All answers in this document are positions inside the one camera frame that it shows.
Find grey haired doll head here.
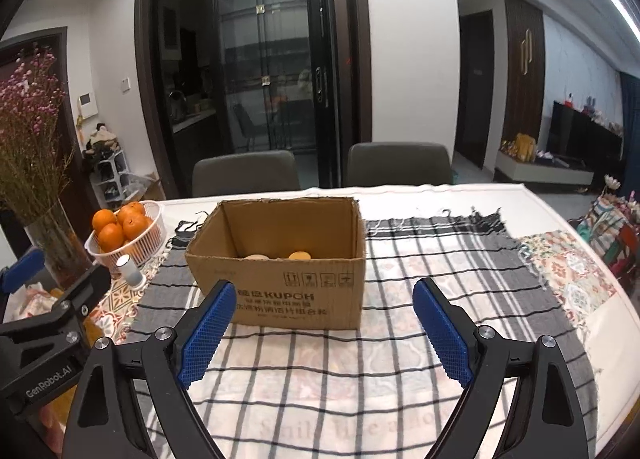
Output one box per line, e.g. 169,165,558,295
244,253,270,261

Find brown wooden curved handle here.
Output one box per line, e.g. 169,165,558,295
288,251,312,260

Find glass vase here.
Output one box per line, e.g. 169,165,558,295
25,200,91,290

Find white cylinder speaker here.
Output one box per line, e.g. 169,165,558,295
116,254,146,291

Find orange front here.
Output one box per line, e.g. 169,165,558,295
96,223,125,253

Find orange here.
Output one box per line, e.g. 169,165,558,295
120,211,149,241
96,223,125,253

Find white plastic fruit basket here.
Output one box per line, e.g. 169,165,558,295
85,200,166,275

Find orange back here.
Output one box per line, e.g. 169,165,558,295
120,211,149,241

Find plaid grey white tablecloth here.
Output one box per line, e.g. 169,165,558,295
124,207,601,459

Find dried pink flower bouquet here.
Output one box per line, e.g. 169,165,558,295
0,45,73,226

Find white shoe rack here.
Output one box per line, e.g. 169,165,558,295
82,122,130,210

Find patterned floral table mat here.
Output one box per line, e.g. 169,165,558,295
518,231,615,330

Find brown cardboard box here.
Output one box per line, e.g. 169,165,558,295
184,197,366,330

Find grey chair right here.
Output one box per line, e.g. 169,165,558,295
346,141,454,187

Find grey chair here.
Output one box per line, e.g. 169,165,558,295
192,150,300,197
346,141,454,187

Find grey chair left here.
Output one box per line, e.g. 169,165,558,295
192,150,300,197

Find black tv cabinet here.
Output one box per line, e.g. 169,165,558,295
547,101,623,174

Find dark wooden door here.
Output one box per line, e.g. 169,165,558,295
502,0,546,141

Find wall intercom panel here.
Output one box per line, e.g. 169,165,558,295
77,92,99,122

